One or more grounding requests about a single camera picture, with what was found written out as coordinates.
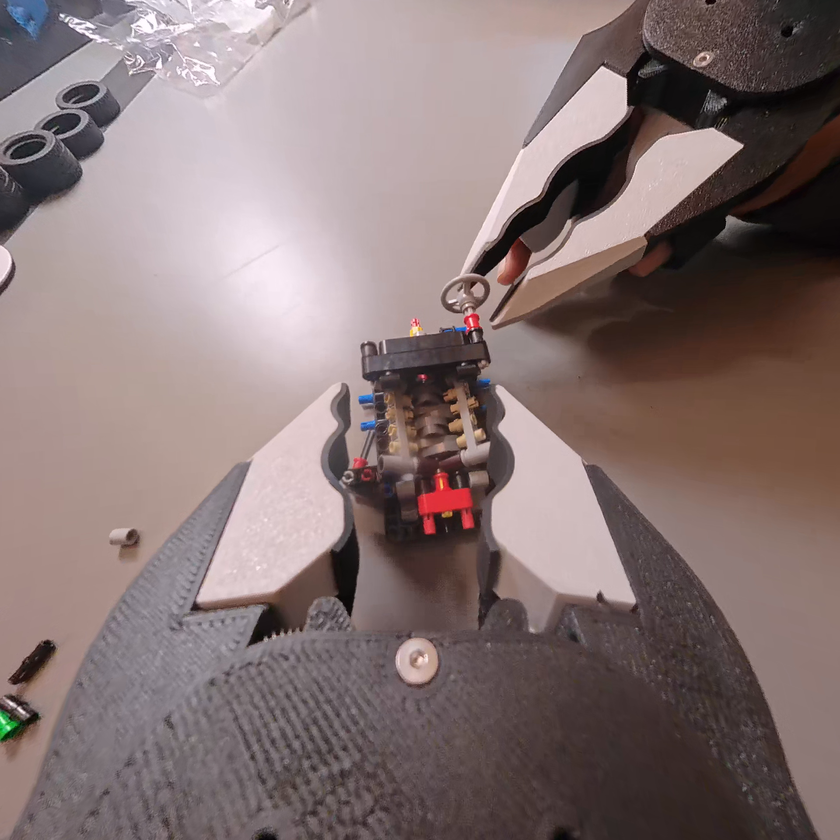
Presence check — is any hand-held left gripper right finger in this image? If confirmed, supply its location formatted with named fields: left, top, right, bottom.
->
left=478, top=385, right=637, bottom=634

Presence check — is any person's right hand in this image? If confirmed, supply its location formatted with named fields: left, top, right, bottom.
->
left=495, top=118, right=840, bottom=280

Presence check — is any grey lego steering wheel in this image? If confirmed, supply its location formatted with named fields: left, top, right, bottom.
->
left=440, top=274, right=492, bottom=317

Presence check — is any dark table mat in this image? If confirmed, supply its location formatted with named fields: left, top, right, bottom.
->
left=0, top=0, right=158, bottom=104

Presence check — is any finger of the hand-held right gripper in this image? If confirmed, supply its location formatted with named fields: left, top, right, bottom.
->
left=459, top=66, right=641, bottom=280
left=490, top=108, right=744, bottom=329

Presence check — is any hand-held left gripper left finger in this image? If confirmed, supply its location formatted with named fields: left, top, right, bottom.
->
left=196, top=382, right=361, bottom=614

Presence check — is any clear plastic bag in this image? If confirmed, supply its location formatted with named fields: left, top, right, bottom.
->
left=58, top=0, right=312, bottom=99

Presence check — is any lego engine chassis assembly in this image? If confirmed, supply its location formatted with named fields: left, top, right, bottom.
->
left=341, top=315, right=506, bottom=542

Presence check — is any black lego pin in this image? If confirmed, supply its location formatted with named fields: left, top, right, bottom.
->
left=8, top=640, right=57, bottom=685

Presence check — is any blue plastic object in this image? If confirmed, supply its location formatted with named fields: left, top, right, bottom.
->
left=0, top=0, right=51, bottom=42

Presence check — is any black rubber lego tyre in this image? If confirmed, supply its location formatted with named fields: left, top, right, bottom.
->
left=34, top=108, right=105, bottom=159
left=0, top=164, right=31, bottom=232
left=0, top=130, right=84, bottom=202
left=56, top=80, right=121, bottom=130

